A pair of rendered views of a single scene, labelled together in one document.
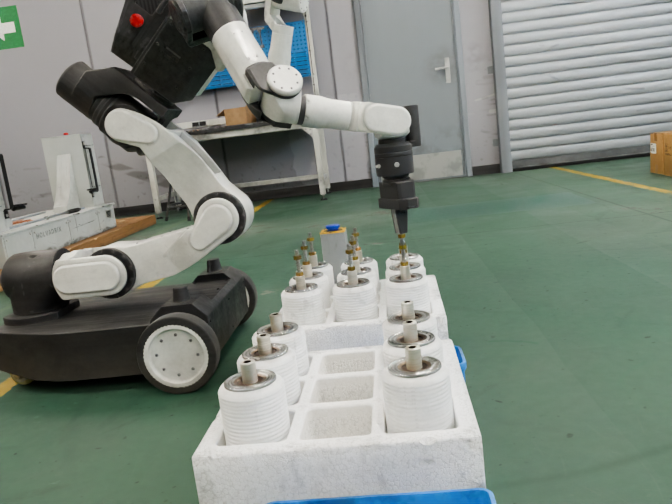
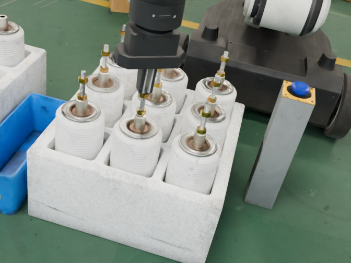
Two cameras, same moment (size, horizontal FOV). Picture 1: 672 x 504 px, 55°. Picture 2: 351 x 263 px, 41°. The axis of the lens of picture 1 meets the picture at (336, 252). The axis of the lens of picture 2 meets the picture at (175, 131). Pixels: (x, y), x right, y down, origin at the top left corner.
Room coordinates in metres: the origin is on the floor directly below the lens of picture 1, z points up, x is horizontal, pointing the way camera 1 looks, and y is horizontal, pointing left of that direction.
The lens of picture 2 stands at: (1.57, -0.88, 0.78)
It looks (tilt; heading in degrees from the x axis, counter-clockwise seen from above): 36 degrees down; 90
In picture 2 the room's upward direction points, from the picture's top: 12 degrees clockwise
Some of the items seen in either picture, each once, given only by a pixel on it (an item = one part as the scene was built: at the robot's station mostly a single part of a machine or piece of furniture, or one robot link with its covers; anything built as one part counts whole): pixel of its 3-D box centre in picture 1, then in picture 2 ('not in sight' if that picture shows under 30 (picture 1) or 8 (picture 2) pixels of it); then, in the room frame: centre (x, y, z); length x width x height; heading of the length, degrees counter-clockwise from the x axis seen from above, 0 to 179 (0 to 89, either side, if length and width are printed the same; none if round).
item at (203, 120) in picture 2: not in sight; (203, 122); (1.62, -0.17, 0.30); 0.01 x 0.01 x 0.08
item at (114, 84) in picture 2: (353, 283); (102, 83); (1.40, -0.03, 0.25); 0.08 x 0.08 x 0.01
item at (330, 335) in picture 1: (363, 335); (145, 155); (1.51, -0.04, 0.09); 0.39 x 0.39 x 0.18; 84
